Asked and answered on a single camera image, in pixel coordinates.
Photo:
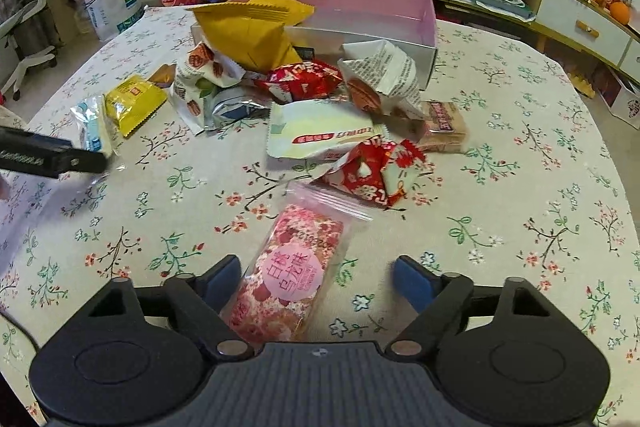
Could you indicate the large yellow snack packet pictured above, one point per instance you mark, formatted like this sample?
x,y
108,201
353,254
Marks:
x,y
250,37

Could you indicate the orange fruit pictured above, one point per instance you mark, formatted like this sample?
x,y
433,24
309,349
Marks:
x,y
620,13

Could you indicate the dark snack packet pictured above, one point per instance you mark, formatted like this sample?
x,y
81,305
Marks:
x,y
305,53

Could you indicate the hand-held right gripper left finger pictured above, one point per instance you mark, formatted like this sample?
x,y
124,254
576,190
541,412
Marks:
x,y
222,281

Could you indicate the silver snack packet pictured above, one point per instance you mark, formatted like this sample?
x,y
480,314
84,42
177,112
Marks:
x,y
235,108

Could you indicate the white office chair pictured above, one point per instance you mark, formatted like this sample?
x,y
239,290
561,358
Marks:
x,y
25,22

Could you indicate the red white patterned packet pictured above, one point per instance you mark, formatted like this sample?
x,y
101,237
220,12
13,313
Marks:
x,y
365,172

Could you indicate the floral tablecloth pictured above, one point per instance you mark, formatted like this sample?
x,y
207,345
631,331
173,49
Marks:
x,y
200,207

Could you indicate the pink cardboard box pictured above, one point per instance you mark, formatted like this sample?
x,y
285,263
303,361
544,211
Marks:
x,y
350,2

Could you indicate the pale green white packet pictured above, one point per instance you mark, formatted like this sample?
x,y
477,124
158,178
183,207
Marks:
x,y
320,127

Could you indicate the small brown snack packet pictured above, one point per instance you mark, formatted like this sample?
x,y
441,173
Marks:
x,y
162,74

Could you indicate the clear blue snack packet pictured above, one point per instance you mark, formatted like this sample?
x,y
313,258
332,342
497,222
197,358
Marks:
x,y
92,127

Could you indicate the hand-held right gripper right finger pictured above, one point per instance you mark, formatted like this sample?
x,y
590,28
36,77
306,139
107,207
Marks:
x,y
412,283

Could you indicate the white nut-print snack packet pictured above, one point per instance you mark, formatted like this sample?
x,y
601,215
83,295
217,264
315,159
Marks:
x,y
197,72

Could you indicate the brown biscuit packet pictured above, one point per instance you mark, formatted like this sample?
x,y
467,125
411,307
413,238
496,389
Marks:
x,y
442,122

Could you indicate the small yellow snack packet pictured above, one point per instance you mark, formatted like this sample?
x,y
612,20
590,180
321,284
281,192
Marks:
x,y
132,104

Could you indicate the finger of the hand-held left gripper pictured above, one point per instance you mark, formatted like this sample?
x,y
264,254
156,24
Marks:
x,y
85,161

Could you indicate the white red printed box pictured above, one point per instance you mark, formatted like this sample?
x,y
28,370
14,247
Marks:
x,y
622,99

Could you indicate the red snack packet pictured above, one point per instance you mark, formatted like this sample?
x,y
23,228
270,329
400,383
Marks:
x,y
300,79

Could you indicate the pink floral snack packet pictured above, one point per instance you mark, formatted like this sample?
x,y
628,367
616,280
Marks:
x,y
295,267

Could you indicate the white text-print snack packet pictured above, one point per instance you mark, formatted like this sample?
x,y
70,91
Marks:
x,y
395,72

